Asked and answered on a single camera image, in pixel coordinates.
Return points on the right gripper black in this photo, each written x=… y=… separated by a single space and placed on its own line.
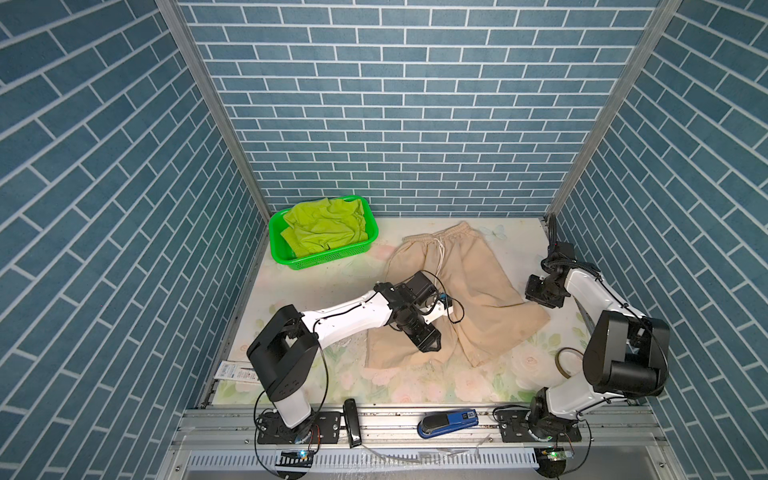
x=531 y=293

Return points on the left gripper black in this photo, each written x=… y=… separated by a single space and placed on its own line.
x=427 y=337

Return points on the beige drawstring shorts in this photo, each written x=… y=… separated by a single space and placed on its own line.
x=491 y=319

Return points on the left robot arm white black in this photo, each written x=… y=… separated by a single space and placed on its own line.
x=283 y=352

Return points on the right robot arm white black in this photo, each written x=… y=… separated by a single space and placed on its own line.
x=626 y=356

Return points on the lime green shorts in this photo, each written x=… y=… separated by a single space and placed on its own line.
x=324 y=225

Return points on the blue black stapler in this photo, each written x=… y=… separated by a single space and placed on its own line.
x=445 y=422

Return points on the black remote-like device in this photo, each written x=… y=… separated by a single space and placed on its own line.
x=352 y=423

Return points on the green plastic basket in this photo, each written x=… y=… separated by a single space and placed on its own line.
x=283 y=254

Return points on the right circuit board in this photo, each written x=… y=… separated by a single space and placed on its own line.
x=552 y=462

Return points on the circuit board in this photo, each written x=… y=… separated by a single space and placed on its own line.
x=302 y=459
x=552 y=462

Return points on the left circuit board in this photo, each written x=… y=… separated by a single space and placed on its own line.
x=302 y=459

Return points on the white blue paper card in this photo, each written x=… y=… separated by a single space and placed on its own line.
x=242 y=372

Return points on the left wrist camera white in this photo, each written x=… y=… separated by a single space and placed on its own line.
x=442 y=308

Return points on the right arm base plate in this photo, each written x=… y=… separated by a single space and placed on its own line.
x=517 y=425

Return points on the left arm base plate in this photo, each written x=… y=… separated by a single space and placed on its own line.
x=323 y=429

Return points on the aluminium front rail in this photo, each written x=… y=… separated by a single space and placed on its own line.
x=416 y=427

